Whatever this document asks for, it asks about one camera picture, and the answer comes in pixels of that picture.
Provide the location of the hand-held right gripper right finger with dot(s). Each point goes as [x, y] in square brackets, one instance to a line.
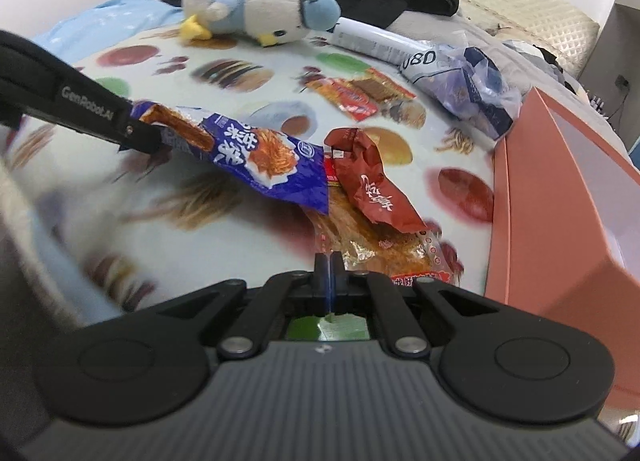
[336, 286]

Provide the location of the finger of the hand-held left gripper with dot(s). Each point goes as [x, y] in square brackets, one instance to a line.
[145, 139]

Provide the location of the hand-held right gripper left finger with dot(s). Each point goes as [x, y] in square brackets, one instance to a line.
[322, 286]

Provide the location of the clear packet of orange snack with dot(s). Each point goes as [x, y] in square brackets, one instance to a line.
[380, 251]

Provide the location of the blue snack packet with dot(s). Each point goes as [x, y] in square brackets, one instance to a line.
[270, 161]

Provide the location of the pink cardboard box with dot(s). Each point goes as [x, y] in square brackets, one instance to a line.
[560, 201]

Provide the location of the food printed mat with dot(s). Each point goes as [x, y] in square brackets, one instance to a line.
[150, 191]

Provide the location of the light blue bed sheet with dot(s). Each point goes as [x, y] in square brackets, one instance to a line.
[100, 16]

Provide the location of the dark red snack packet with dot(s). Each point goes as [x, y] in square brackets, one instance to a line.
[375, 181]

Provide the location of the white and blue plush bird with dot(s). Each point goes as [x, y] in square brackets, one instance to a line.
[265, 11]

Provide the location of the red packet of brown slices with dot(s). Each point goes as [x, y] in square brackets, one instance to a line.
[360, 91]

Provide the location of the clear plastic bag blue print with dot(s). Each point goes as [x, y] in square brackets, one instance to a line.
[470, 91]

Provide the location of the white cylindrical tube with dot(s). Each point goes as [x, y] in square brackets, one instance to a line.
[375, 41]

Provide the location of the grey blanket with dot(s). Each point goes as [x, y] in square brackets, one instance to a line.
[435, 26]

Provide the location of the grey and black clothes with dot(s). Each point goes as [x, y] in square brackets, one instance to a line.
[542, 58]

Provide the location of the group of small bottles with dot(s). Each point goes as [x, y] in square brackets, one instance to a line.
[597, 103]

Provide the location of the wall socket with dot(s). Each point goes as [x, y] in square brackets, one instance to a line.
[622, 82]

